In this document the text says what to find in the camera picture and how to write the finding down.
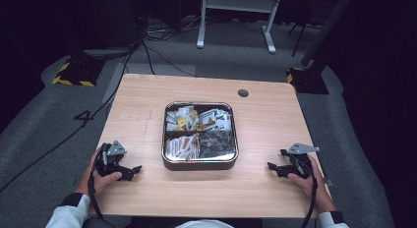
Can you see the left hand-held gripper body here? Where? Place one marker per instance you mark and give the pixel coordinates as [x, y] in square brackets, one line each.
[109, 162]

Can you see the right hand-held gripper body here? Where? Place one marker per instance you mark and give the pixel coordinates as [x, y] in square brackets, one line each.
[300, 165]

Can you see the brown compartment box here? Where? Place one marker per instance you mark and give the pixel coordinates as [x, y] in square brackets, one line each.
[200, 165]

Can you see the clear plastic lid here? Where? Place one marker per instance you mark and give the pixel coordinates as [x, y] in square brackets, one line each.
[200, 132]

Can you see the person's left hand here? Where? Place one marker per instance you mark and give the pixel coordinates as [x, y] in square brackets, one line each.
[95, 183]

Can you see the person's right hand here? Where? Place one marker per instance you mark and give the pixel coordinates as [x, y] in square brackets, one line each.
[316, 192]

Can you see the pile of white stick sachets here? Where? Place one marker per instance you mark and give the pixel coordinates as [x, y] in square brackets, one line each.
[182, 147]

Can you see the pile of dark wrapped candies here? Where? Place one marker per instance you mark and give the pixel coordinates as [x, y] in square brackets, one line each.
[218, 146]

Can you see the pile of yellow-label tea bags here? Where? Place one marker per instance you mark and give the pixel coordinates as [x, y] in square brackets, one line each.
[180, 120]

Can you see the pile of white printed packets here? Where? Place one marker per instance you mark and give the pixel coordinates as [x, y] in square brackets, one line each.
[216, 120]

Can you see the grey table grommet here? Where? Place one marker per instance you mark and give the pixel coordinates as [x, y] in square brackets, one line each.
[243, 93]

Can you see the black yellow striped base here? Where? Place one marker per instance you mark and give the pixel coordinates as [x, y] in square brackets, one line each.
[78, 74]
[308, 82]

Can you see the dark tripod legs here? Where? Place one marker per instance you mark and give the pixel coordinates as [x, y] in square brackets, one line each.
[300, 34]

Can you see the dark slanted pole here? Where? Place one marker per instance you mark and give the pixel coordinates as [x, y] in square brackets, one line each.
[327, 28]

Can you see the white metal stand frame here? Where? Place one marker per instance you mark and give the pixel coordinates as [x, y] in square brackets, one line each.
[236, 3]

